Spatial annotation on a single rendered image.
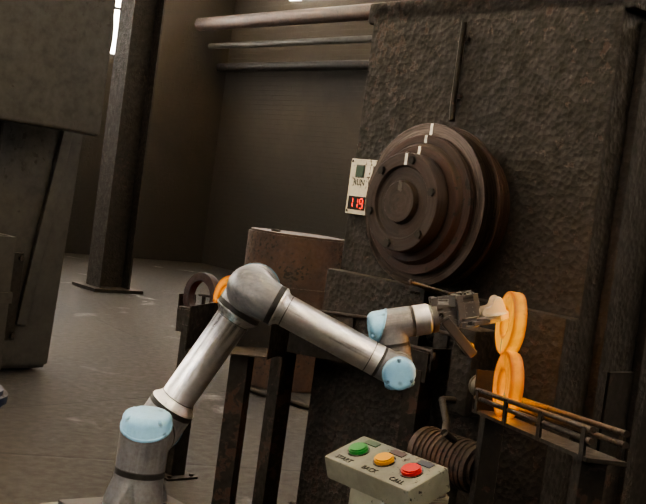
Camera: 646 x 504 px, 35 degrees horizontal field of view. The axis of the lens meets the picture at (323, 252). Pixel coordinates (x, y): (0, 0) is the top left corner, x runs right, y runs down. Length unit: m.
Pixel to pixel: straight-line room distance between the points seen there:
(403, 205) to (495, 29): 0.60
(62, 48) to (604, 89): 3.07
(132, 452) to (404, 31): 1.64
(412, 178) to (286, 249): 2.92
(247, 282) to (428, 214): 0.68
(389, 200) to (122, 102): 6.89
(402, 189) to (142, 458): 1.06
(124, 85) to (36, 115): 4.58
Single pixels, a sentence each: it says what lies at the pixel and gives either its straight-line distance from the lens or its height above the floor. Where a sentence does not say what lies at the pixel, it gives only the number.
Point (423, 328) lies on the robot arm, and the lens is 2.50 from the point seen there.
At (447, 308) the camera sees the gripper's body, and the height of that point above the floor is 0.87.
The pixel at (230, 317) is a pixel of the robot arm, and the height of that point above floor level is 0.78.
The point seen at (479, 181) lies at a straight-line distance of 2.86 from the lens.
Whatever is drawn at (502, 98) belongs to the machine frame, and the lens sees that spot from 3.05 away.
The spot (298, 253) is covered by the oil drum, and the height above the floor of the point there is 0.78.
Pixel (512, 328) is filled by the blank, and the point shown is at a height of 0.85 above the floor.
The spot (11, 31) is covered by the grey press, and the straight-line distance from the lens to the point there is 5.09.
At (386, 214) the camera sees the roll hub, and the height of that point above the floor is 1.07.
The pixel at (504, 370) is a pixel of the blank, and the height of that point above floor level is 0.75.
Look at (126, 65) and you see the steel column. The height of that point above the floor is 2.07.
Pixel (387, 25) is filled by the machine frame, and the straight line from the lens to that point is 3.44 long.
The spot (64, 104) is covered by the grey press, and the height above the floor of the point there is 1.38.
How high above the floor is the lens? 1.09
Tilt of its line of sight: 3 degrees down
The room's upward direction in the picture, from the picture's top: 8 degrees clockwise
